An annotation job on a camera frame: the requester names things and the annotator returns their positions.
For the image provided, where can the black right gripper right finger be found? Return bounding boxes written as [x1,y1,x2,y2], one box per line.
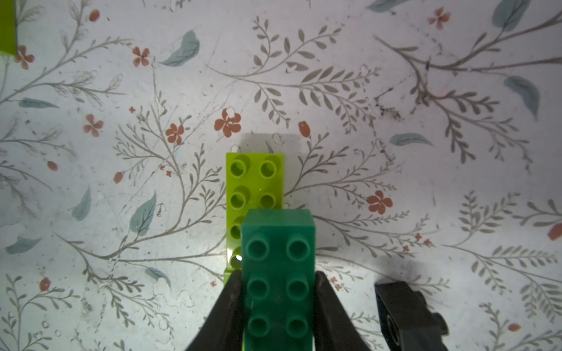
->
[313,271,370,351]

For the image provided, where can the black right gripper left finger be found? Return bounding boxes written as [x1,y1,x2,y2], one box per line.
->
[187,271,244,351]

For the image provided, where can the extra dark green lego brick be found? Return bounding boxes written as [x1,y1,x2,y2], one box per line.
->
[241,209,316,350]

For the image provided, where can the long lime green lego brick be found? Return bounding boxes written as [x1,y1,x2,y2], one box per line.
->
[0,0,17,56]

